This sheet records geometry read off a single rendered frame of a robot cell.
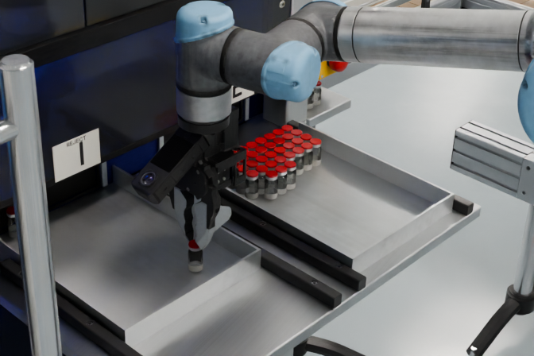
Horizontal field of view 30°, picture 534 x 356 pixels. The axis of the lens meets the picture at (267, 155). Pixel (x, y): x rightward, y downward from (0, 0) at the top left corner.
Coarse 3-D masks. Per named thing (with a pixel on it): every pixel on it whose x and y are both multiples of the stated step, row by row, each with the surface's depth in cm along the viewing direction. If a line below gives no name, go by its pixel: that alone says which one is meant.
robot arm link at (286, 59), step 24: (288, 24) 130; (240, 48) 125; (264, 48) 124; (288, 48) 124; (312, 48) 124; (240, 72) 125; (264, 72) 124; (288, 72) 122; (312, 72) 126; (288, 96) 124
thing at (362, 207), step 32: (352, 160) 176; (224, 192) 162; (288, 192) 167; (320, 192) 168; (352, 192) 168; (384, 192) 168; (416, 192) 168; (448, 192) 163; (288, 224) 154; (320, 224) 159; (352, 224) 160; (384, 224) 160; (416, 224) 157; (352, 256) 152; (384, 256) 153
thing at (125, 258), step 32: (96, 192) 166; (128, 192) 166; (64, 224) 157; (96, 224) 158; (128, 224) 158; (160, 224) 158; (192, 224) 157; (0, 256) 149; (64, 256) 150; (96, 256) 150; (128, 256) 150; (160, 256) 151; (224, 256) 151; (256, 256) 147; (64, 288) 138; (96, 288) 143; (128, 288) 144; (160, 288) 144; (192, 288) 139; (224, 288) 144; (96, 320) 135; (128, 320) 138; (160, 320) 136
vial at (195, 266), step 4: (188, 248) 146; (188, 252) 146; (192, 252) 146; (196, 252) 146; (200, 252) 146; (188, 256) 146; (192, 256) 146; (196, 256) 146; (200, 256) 146; (188, 260) 147; (192, 260) 146; (196, 260) 146; (200, 260) 146; (188, 264) 147; (192, 264) 146; (196, 264) 146; (200, 264) 147; (188, 268) 147; (192, 268) 147; (196, 268) 147; (200, 268) 147; (196, 272) 147
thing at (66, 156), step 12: (96, 132) 150; (60, 144) 146; (72, 144) 147; (84, 144) 149; (96, 144) 151; (60, 156) 146; (72, 156) 148; (84, 156) 150; (96, 156) 152; (60, 168) 147; (72, 168) 149; (84, 168) 151
